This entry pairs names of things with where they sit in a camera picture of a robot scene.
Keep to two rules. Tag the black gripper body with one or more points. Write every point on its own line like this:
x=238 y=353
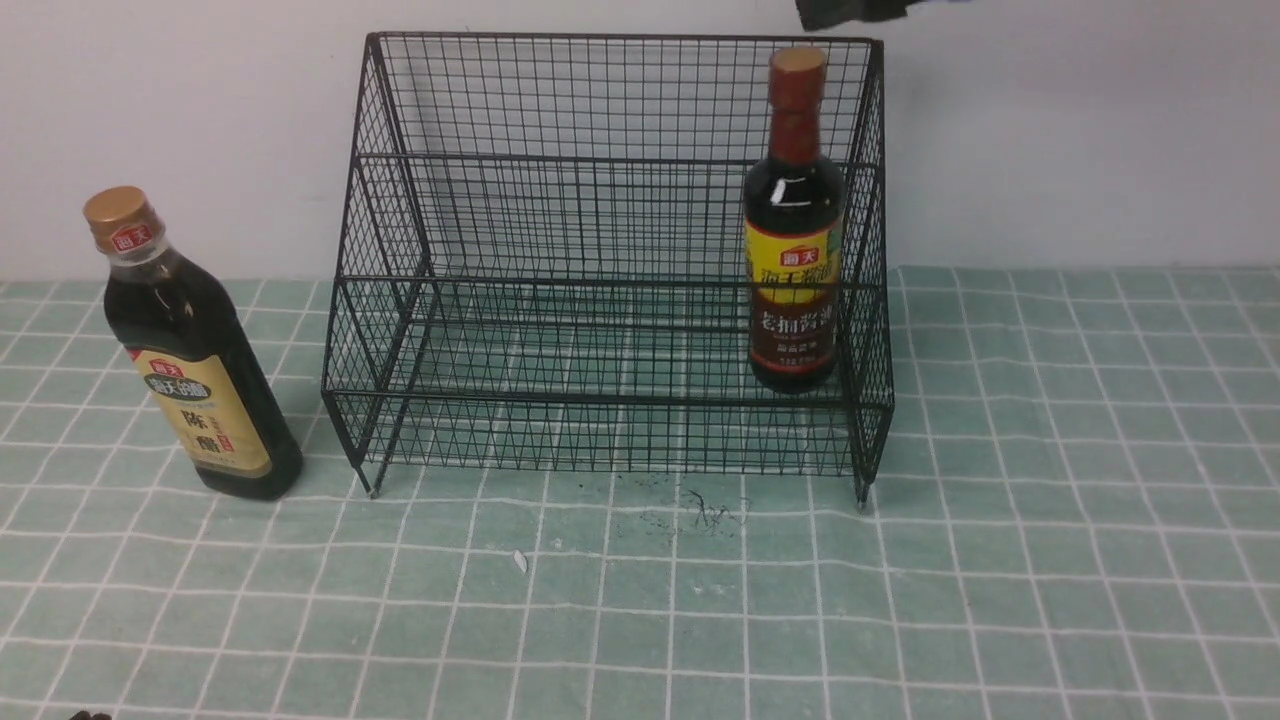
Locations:
x=817 y=15

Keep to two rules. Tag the vinegar bottle gold cap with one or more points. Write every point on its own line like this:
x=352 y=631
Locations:
x=181 y=329

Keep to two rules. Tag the soy sauce bottle red cap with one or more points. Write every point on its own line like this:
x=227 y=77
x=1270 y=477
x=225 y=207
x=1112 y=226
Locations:
x=793 y=203

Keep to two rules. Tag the black wire mesh rack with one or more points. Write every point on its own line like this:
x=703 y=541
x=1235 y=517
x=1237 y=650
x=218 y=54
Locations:
x=541 y=262

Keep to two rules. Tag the green checked tablecloth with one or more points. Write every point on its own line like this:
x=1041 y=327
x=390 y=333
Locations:
x=1075 y=518

